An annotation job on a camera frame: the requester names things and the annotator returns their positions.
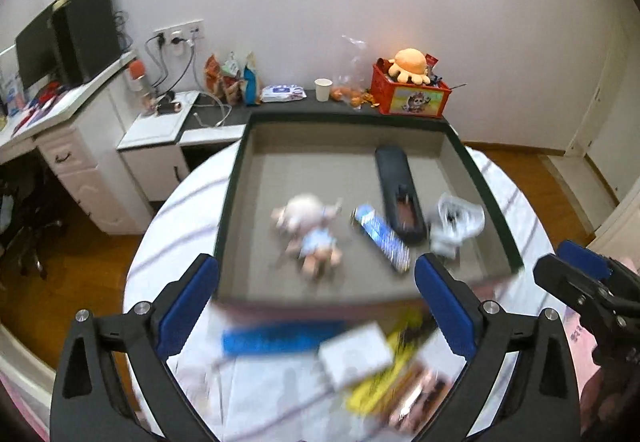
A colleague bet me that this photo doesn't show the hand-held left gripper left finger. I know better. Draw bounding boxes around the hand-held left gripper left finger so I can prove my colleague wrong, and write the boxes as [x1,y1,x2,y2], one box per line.
[50,252,221,442]

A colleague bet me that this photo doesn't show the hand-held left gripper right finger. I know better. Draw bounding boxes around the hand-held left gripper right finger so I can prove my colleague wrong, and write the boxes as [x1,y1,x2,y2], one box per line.
[414,253,583,442]

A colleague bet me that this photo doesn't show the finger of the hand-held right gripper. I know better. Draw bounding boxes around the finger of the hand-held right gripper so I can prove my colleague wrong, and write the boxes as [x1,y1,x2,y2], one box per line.
[556,239,613,280]
[532,252,626,328]

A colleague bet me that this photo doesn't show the white plug-in lamp socket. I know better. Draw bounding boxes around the white plug-in lamp socket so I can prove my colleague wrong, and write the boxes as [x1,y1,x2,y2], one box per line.
[427,192,487,258]

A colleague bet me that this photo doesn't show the long bright blue box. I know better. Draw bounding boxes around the long bright blue box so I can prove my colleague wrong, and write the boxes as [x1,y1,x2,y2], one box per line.
[221,321,351,357]

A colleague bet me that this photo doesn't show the shiny blue packet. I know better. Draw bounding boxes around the shiny blue packet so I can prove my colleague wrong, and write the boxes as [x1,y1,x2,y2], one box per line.
[350,205,413,275]

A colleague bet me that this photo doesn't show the yellow highlighter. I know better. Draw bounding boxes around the yellow highlighter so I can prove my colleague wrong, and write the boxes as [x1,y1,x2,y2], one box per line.
[345,309,441,415]

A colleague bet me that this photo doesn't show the white wall charger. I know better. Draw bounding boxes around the white wall charger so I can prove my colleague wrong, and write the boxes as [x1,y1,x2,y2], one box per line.
[317,323,396,390]

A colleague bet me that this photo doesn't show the small pig doll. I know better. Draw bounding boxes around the small pig doll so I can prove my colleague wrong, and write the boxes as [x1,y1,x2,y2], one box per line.
[270,192,346,280]

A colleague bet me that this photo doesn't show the black remote control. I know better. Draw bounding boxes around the black remote control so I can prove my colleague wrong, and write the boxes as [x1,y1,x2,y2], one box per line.
[375,146,427,245]

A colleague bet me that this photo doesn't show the white wardrobe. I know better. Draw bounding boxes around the white wardrobe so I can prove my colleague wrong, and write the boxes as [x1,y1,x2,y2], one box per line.
[587,192,640,253]

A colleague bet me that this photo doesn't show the pink printed quilt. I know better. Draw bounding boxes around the pink printed quilt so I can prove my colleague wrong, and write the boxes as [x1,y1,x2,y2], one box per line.
[562,255,640,363]

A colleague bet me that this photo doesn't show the white door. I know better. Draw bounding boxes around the white door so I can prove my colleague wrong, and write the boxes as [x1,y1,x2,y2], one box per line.
[565,17,640,203]

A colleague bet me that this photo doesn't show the white desk with drawers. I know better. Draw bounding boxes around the white desk with drawers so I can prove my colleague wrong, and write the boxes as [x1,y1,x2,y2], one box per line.
[0,50,153,235]

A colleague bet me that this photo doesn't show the white low cabinet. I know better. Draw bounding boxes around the white low cabinet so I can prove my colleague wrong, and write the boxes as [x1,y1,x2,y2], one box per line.
[116,90,251,203]

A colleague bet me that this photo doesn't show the black office chair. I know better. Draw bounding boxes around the black office chair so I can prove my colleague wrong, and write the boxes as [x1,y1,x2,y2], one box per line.
[0,167,68,278]

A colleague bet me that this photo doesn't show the red storage box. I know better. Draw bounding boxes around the red storage box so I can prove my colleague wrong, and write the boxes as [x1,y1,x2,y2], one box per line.
[371,62,453,117]

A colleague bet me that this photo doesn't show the black low cabinet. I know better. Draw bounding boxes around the black low cabinet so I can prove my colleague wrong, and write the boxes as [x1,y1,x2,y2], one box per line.
[177,90,453,158]

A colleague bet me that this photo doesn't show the blue snack bag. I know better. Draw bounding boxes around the blue snack bag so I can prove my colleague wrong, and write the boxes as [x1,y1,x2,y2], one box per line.
[241,51,261,107]

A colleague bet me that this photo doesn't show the white wet wipes pack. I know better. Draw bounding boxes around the white wet wipes pack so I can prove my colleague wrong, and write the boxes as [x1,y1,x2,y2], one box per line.
[260,85,307,103]

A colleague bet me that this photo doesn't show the orange snack bag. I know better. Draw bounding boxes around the orange snack bag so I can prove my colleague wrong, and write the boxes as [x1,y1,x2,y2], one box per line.
[202,55,226,98]

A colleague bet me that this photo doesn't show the white green snack bag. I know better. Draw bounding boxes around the white green snack bag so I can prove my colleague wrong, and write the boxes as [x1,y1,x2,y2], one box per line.
[222,51,243,106]

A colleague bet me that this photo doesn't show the pile of small oranges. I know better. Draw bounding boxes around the pile of small oranges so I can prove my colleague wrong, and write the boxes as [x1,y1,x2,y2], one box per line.
[331,86,376,109]

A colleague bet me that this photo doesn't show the small orange desk fan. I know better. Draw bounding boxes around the small orange desk fan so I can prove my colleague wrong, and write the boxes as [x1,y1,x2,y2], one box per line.
[127,61,151,113]

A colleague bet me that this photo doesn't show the orange octopus plush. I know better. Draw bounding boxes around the orange octopus plush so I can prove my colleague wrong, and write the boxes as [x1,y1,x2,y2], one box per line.
[382,47,432,84]

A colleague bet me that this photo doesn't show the red papers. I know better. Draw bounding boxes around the red papers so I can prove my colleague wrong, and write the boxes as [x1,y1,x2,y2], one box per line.
[12,82,71,133]

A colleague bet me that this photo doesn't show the clear plastic bag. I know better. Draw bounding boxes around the clear plastic bag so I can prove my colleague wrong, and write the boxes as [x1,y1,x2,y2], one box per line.
[330,35,373,103]

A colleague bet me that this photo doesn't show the blue white box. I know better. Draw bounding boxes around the blue white box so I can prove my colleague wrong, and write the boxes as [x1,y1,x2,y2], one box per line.
[0,75,26,115]

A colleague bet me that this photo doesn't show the black computer tower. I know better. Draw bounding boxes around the black computer tower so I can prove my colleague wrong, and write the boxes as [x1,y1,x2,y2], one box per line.
[50,0,123,86]

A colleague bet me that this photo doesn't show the black computer monitor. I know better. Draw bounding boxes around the black computer monitor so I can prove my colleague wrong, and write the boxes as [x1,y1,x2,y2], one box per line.
[15,2,58,90]

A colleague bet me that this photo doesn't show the white charging cable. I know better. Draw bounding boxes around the white charging cable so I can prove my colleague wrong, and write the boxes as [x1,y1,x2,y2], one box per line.
[192,92,233,128]

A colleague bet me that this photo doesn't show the grey power cable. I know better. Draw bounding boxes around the grey power cable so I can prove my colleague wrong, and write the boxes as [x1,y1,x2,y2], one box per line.
[165,40,196,93]

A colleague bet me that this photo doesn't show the black power cable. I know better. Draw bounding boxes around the black power cable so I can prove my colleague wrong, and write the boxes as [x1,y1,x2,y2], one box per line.
[145,35,171,88]

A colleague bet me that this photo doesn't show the white wall socket strip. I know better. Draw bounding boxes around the white wall socket strip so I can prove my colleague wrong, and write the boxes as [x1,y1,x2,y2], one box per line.
[152,20,205,46]

